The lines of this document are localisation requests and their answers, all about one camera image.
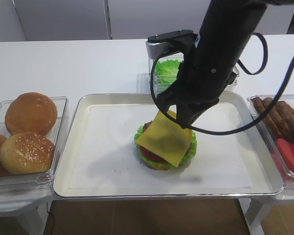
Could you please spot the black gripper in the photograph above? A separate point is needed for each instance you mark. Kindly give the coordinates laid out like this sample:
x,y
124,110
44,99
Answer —
x,y
196,89

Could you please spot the yellow cheese slice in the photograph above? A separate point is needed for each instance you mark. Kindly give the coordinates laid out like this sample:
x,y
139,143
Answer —
x,y
166,139

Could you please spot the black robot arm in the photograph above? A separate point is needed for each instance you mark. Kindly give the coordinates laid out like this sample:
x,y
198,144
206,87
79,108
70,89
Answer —
x,y
209,57

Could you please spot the clear lettuce cheese container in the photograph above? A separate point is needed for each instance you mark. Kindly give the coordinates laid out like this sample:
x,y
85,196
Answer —
x,y
161,87

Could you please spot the brown patty on burger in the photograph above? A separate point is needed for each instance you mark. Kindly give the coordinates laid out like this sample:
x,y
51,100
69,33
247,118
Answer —
x,y
146,125

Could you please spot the green lettuce in container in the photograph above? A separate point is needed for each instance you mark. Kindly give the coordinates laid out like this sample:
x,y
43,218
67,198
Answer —
x,y
166,71

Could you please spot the green lettuce on burger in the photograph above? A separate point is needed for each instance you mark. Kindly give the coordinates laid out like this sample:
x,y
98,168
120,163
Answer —
x,y
191,152

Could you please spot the red tomato on burger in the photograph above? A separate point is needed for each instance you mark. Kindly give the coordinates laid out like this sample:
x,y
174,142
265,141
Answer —
x,y
151,156

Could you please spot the white metal baking tray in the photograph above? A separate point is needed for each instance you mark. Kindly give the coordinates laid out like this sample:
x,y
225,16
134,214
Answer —
x,y
100,159

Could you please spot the left brown meat patty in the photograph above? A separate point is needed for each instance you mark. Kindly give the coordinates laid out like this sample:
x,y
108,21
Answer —
x,y
267,120

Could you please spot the brown meat patty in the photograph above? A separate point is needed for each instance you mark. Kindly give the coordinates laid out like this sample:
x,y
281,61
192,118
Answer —
x,y
287,113
267,120
282,125

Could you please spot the clear patty tomato container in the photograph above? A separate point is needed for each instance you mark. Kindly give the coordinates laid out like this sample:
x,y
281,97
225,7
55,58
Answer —
x,y
275,154

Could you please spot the middle brown meat patty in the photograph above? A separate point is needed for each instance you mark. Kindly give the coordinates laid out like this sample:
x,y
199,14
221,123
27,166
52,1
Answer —
x,y
282,125

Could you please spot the right brown meat patty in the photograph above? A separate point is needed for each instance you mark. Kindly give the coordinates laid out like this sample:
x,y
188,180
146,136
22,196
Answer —
x,y
287,113

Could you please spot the left red tomato slice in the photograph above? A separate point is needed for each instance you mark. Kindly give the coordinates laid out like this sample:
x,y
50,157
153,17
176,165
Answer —
x,y
286,150

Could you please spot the plain orange bun bottom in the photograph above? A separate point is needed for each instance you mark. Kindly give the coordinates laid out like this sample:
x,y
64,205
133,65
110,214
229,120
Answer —
x,y
31,112

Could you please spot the clear plastic bun container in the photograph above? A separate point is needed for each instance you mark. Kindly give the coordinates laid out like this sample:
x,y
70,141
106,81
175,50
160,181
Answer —
x,y
40,180

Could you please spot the right sesame bun top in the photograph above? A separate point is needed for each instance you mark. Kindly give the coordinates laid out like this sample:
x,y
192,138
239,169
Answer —
x,y
26,152

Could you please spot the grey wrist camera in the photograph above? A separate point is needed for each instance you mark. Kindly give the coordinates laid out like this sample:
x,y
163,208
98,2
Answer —
x,y
162,45

